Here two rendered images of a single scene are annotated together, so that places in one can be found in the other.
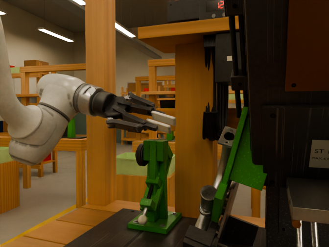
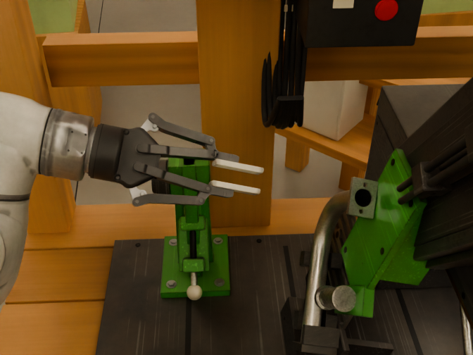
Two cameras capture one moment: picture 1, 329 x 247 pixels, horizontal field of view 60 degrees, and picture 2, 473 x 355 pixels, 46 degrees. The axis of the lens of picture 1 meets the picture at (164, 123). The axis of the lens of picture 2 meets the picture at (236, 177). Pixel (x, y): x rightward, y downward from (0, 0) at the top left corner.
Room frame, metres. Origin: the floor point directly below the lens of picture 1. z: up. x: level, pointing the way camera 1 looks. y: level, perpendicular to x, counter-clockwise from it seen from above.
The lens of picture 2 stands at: (0.19, 0.26, 1.73)
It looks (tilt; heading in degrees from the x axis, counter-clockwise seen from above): 39 degrees down; 336
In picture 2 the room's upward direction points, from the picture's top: straight up
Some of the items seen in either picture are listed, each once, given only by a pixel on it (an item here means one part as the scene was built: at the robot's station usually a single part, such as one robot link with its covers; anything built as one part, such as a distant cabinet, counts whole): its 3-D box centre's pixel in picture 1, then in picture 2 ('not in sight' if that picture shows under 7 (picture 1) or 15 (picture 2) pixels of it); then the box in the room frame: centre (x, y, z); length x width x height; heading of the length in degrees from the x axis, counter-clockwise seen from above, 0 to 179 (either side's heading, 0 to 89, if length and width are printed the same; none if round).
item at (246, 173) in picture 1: (249, 152); (400, 229); (0.63, -0.19, 1.17); 0.13 x 0.12 x 0.20; 69
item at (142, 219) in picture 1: (144, 213); (193, 280); (0.84, 0.06, 0.96); 0.06 x 0.03 x 0.06; 159
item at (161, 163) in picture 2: (141, 154); (160, 181); (0.94, 0.07, 1.12); 0.07 x 0.03 x 0.08; 159
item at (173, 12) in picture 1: (191, 12); not in sight; (0.97, -0.09, 1.59); 0.15 x 0.07 x 0.07; 69
